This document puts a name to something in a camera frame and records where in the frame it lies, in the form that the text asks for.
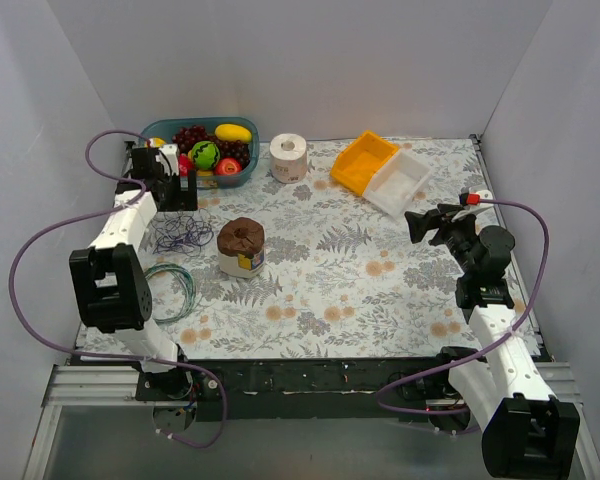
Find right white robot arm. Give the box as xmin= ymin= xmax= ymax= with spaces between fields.
xmin=405 ymin=204 xmax=580 ymax=479

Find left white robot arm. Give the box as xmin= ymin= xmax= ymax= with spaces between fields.
xmin=69 ymin=138 xmax=198 ymax=400

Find toy watermelon ball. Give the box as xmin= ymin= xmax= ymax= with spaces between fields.
xmin=188 ymin=140 xmax=220 ymax=171

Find white plastic bin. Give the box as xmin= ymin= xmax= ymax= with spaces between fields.
xmin=362 ymin=149 xmax=432 ymax=218

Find yellow toy pear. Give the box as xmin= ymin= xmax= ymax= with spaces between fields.
xmin=144 ymin=137 xmax=167 ymax=148

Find dark red toy grapes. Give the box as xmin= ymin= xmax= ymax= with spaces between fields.
xmin=172 ymin=125 xmax=251 ymax=170

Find red toy apple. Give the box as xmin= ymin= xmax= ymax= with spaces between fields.
xmin=214 ymin=157 xmax=242 ymax=176

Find teal fruit basket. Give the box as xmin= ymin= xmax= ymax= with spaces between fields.
xmin=141 ymin=117 xmax=260 ymax=190

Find yellow toy mango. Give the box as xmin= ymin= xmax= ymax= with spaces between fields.
xmin=215 ymin=123 xmax=253 ymax=144

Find brown wrapped paper roll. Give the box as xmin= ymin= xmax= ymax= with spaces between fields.
xmin=216 ymin=217 xmax=265 ymax=279

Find yellow plastic bin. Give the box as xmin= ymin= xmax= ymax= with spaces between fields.
xmin=330 ymin=130 xmax=399 ymax=196

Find floral table mat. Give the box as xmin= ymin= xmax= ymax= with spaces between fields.
xmin=139 ymin=141 xmax=477 ymax=360

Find white toilet paper roll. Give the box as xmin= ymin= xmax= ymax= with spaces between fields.
xmin=269 ymin=133 xmax=308 ymax=184

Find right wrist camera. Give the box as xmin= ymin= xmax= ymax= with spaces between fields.
xmin=452 ymin=190 xmax=493 ymax=222

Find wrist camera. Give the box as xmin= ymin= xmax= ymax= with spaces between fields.
xmin=452 ymin=190 xmax=493 ymax=222
xmin=156 ymin=144 xmax=180 ymax=176

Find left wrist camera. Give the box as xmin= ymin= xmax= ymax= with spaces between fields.
xmin=156 ymin=144 xmax=180 ymax=176

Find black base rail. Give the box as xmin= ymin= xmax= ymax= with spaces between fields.
xmin=134 ymin=357 xmax=481 ymax=424

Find aluminium frame rail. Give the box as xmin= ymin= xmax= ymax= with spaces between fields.
xmin=43 ymin=364 xmax=146 ymax=407

